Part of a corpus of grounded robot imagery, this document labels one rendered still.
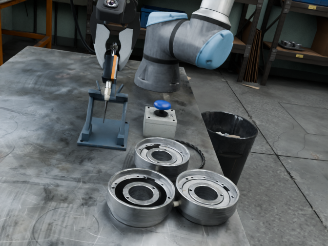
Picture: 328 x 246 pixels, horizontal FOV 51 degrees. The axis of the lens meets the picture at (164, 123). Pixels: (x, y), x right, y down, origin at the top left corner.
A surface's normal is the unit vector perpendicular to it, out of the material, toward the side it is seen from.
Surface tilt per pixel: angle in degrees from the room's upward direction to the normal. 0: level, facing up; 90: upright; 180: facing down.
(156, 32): 86
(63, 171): 0
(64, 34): 90
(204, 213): 90
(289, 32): 90
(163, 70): 72
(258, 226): 0
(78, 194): 0
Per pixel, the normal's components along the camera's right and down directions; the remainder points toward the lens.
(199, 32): -0.37, 0.06
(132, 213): -0.18, 0.39
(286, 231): 0.15, -0.90
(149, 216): 0.28, 0.44
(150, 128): 0.05, 0.43
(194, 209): -0.44, 0.32
